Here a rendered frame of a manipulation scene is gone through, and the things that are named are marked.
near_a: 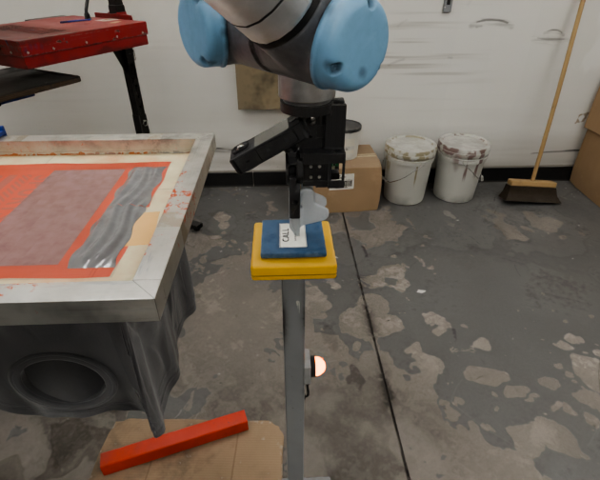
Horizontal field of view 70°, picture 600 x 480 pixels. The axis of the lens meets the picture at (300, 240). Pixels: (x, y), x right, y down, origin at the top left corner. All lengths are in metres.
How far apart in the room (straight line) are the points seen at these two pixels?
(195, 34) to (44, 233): 0.47
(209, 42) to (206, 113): 2.40
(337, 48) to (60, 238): 0.57
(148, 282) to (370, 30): 0.39
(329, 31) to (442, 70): 2.58
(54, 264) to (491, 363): 1.60
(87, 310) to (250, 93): 2.25
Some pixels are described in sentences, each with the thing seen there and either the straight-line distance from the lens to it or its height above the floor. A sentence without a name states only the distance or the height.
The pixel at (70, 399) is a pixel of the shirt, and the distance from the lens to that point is 0.87.
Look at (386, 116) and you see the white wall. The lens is 2.90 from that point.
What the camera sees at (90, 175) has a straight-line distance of 1.00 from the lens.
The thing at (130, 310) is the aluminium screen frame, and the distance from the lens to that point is 0.57.
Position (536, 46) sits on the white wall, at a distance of 3.12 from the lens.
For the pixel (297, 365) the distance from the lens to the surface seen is 0.86.
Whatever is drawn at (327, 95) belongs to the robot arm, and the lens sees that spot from 0.56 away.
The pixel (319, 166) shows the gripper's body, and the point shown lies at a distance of 0.60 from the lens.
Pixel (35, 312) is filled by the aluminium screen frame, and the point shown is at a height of 0.97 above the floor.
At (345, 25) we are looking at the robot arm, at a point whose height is 1.29.
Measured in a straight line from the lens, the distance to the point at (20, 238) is 0.82.
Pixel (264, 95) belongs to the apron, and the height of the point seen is 0.63.
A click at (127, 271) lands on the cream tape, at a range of 0.67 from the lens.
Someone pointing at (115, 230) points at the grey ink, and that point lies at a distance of 0.76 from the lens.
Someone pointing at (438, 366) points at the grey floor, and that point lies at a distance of 1.82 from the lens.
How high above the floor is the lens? 1.34
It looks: 34 degrees down
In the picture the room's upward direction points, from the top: straight up
